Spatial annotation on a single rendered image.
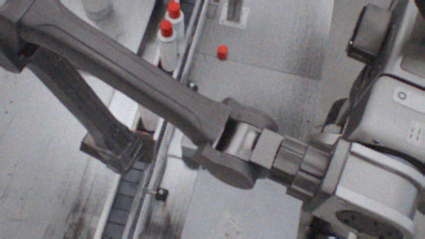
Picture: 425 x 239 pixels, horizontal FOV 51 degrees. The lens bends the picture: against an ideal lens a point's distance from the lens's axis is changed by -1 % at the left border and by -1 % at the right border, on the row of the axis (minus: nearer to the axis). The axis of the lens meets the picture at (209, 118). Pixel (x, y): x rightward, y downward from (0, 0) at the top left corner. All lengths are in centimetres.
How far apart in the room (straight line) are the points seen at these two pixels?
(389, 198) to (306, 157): 12
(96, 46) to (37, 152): 79
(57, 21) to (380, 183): 47
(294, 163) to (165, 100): 20
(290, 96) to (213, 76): 25
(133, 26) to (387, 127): 100
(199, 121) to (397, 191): 27
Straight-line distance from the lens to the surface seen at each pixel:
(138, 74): 61
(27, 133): 140
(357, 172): 61
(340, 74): 248
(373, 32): 74
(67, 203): 130
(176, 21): 125
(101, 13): 146
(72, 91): 79
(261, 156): 62
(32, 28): 62
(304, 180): 61
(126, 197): 122
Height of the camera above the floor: 205
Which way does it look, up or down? 66 degrees down
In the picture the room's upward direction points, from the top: 5 degrees clockwise
